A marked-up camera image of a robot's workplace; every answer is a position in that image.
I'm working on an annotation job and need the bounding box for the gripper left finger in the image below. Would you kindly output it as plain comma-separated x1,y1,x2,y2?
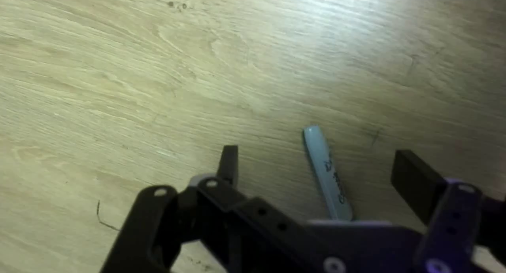
100,145,336,273

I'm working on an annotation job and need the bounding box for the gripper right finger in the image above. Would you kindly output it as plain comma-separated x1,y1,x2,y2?
391,149,506,273

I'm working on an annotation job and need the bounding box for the light blue marker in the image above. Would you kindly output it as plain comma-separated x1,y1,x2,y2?
302,125,353,222

